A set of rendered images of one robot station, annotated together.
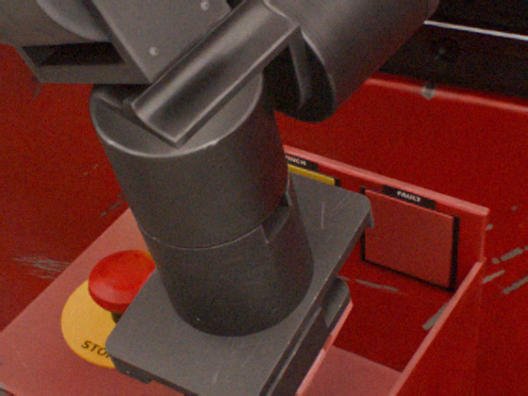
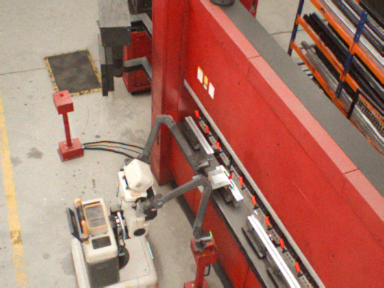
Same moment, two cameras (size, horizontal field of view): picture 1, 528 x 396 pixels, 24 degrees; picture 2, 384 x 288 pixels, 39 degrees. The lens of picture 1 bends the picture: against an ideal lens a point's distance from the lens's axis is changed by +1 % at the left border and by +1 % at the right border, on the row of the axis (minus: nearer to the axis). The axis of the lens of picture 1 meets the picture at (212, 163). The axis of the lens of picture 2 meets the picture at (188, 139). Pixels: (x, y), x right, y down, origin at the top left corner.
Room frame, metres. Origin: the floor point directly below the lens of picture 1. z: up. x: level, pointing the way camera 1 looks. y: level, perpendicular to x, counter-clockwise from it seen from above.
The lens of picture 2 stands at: (-1.71, -1.20, 4.43)
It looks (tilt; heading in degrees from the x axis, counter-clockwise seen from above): 45 degrees down; 34
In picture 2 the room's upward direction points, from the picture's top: 5 degrees clockwise
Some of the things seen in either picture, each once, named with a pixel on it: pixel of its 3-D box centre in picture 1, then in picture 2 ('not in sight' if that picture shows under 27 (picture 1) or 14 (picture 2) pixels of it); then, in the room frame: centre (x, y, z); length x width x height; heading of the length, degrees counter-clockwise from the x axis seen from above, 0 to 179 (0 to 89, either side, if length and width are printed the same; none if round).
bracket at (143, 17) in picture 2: not in sight; (140, 30); (1.35, 1.47, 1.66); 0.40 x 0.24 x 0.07; 61
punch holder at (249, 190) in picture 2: not in sight; (252, 188); (0.79, -0.13, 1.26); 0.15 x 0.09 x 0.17; 61
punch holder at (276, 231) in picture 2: not in sight; (279, 228); (0.60, -0.49, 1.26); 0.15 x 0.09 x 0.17; 61
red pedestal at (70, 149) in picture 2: not in sight; (66, 125); (0.91, 2.11, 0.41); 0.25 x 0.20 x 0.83; 151
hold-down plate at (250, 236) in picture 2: not in sight; (254, 241); (0.63, -0.31, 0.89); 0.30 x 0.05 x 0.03; 61
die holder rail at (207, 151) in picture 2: not in sight; (198, 138); (1.24, 0.68, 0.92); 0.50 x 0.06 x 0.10; 61
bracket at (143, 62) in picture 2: not in sight; (141, 73); (1.35, 1.47, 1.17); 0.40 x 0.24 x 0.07; 61
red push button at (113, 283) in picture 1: (130, 296); not in sight; (0.44, 0.05, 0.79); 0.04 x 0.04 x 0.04
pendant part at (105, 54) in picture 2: not in sight; (106, 64); (1.02, 1.58, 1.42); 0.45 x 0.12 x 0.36; 46
